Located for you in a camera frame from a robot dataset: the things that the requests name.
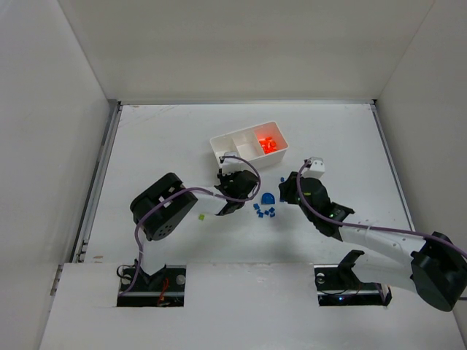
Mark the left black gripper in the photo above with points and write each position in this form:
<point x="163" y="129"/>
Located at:
<point x="233" y="181"/>

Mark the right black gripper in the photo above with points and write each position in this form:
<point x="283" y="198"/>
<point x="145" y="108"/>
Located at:
<point x="292" y="186"/>

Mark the blue arch lego piece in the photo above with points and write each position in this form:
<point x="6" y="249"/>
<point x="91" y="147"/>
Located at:
<point x="268" y="199"/>

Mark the white three-compartment container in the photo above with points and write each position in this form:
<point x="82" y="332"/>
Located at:
<point x="245" y="142"/>

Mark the large orange round lego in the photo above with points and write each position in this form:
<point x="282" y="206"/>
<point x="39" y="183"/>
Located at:
<point x="268" y="145"/>

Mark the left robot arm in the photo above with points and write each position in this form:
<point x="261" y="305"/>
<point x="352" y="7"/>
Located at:
<point x="164" y="205"/>

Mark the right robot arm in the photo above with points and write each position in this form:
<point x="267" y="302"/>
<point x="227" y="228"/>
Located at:
<point x="429" y="265"/>

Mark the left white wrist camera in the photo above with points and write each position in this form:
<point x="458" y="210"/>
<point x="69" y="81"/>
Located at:
<point x="230" y="162"/>

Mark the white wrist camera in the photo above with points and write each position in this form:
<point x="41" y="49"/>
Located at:
<point x="230" y="162"/>
<point x="314" y="168"/>

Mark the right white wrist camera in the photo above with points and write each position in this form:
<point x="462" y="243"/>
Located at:
<point x="314" y="168"/>

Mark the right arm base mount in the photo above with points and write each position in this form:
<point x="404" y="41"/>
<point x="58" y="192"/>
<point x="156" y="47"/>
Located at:
<point x="338" y="286"/>

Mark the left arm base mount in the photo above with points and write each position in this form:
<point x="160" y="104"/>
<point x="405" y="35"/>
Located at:
<point x="162" y="289"/>

